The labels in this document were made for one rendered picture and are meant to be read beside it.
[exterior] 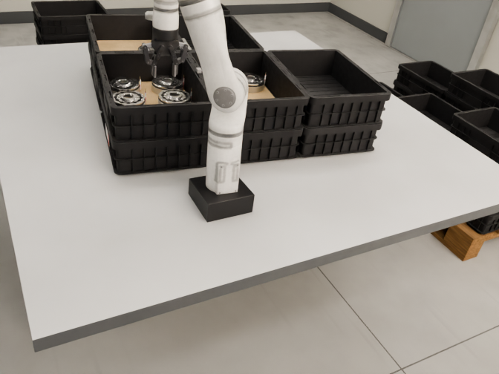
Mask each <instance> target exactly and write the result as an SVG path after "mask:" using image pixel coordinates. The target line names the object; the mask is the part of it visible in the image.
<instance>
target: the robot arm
mask: <svg viewBox="0 0 499 374"><path fill-rule="evenodd" d="M178 4H179V5H180V10H181V13H182V15H183V18H184V21H185V23H186V26H187V28H188V31H189V35H190V37H191V40H192V43H193V45H194V48H195V51H196V53H197V55H198V58H199V61H200V66H201V68H202V71H203V77H204V81H205V85H206V91H207V94H208V97H209V101H210V102H211V103H212V109H211V113H210V117H209V131H208V145H207V160H206V187H207V188H208V189H209V190H210V191H213V192H215V193H216V194H227V193H233V192H238V181H239V172H240V164H241V148H242V139H243V131H244V121H245V117H246V110H247V97H248V88H249V87H248V81H247V78H246V76H245V75H244V73H243V72H241V71H240V70H239V69H237V68H233V67H232V63H231V61H230V58H229V54H228V49H227V43H226V27H225V21H224V13H223V10H222V6H221V3H220V0H154V10H153V11H147V12H146V13H145V19H147V20H151V21H152V40H151V42H150V43H144V42H143V43H142V49H143V55H144V59H145V61H146V64H147V65H151V74H152V76H153V77H154V78H157V66H156V64H157V61H158V60H159V59H160V57H161V56H171V57H172V60H173V63H172V76H176V75H177V73H178V65H179V64H180V63H184V62H185V58H186V53H187V50H188V45H187V43H185V42H179V41H178V26H179V14H178ZM179 46H180V55H179V58H177V57H176V54H175V51H176V50H177V48H178V47H179ZM150 47H153V48H154V52H153V56H152V58H151V59H150V58H149V51H150Z"/></svg>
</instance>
